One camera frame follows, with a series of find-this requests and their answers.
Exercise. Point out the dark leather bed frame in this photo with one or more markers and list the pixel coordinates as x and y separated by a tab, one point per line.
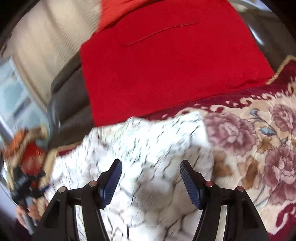
69	111

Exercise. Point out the window with metal frame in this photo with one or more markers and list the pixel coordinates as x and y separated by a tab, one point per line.
18	107

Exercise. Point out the beige quilted headboard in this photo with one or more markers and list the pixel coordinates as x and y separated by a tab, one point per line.
46	38

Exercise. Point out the orange patterned fabric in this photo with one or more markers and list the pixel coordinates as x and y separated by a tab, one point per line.
11	149

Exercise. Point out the person's left hand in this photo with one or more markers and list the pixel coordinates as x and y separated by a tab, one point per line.
32	212

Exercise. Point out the red pillow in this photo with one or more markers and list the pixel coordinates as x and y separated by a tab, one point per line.
166	54

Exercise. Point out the white crackle-print garment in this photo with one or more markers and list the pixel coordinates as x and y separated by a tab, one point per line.
150	201

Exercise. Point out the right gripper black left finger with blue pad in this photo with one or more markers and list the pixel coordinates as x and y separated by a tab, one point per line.
59	220

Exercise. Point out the red gift box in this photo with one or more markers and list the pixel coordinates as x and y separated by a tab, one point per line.
32	160

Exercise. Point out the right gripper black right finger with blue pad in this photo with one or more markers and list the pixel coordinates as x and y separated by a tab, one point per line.
243	221

